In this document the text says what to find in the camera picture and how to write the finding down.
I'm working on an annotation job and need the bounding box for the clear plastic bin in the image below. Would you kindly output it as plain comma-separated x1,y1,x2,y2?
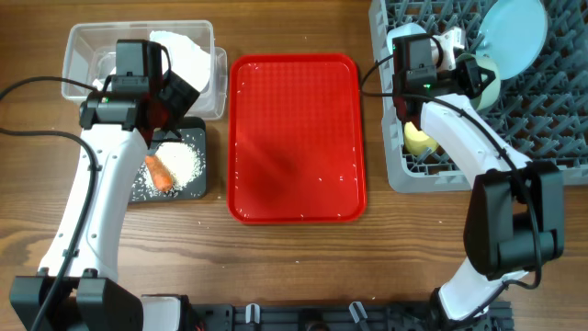
62,20,228,120

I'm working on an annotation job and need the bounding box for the grey dishwasher rack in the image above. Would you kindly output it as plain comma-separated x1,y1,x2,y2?
368,0,587,193

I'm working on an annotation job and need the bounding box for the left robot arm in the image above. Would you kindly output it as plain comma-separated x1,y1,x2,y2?
9,40,199,330

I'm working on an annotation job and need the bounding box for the right black cable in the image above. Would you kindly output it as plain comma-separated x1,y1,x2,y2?
360,34,546,323

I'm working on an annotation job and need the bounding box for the black plastic tray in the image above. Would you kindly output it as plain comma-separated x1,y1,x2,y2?
130,117,207,203

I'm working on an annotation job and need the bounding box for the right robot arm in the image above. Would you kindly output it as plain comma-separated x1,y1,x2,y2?
392,33,564,328

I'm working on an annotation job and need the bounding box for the white napkin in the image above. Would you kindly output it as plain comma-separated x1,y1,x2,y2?
150,31,211,92

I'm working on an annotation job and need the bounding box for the yellow cup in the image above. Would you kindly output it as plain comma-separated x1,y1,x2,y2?
403,122,439,156

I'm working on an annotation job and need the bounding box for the red serving tray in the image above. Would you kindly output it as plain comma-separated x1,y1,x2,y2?
226,53,367,225

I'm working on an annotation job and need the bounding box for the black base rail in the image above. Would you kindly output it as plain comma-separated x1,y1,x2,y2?
137,301,515,331

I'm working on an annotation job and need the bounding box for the green bowl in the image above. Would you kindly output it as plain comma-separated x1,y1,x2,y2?
457,53,502,111

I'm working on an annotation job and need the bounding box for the orange carrot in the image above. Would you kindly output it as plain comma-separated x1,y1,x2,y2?
144,155,174,192

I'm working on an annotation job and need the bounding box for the light blue bowl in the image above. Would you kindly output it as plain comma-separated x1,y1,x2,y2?
386,23,425,54

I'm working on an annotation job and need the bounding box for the light blue plate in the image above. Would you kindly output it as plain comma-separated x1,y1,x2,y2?
475,0,548,80

